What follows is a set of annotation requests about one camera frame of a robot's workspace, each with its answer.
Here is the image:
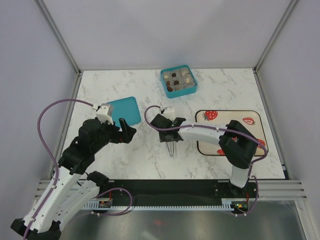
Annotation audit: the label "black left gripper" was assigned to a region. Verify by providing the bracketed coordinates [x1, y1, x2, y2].
[92, 117, 136, 153]

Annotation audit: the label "teal box lid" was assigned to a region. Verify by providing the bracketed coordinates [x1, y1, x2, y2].
[108, 96, 141, 127]

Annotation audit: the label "metal tongs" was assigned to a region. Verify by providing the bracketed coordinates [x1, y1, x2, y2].
[165, 141, 176, 158]

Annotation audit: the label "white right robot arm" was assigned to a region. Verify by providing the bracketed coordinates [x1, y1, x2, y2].
[150, 114, 258, 198]

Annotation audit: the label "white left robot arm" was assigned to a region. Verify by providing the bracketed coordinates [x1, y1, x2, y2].
[10, 118, 137, 240]

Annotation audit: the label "teal chocolate box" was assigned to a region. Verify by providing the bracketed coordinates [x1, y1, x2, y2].
[160, 65, 198, 99]

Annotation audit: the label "strawberry print tray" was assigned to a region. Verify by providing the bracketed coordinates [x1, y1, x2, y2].
[195, 110, 268, 156]

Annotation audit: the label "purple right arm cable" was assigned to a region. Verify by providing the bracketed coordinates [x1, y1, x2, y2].
[144, 105, 269, 216]

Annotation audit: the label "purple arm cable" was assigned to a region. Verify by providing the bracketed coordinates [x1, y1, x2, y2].
[144, 105, 269, 216]
[22, 98, 98, 238]

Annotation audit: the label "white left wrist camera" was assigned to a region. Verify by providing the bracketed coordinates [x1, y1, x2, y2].
[96, 103, 114, 125]

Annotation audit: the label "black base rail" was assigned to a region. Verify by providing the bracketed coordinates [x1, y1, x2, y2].
[107, 179, 257, 206]

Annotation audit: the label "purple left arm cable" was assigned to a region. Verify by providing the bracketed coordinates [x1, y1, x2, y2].
[22, 98, 98, 238]

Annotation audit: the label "white slotted cable duct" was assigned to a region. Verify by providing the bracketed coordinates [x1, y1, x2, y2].
[82, 198, 253, 211]

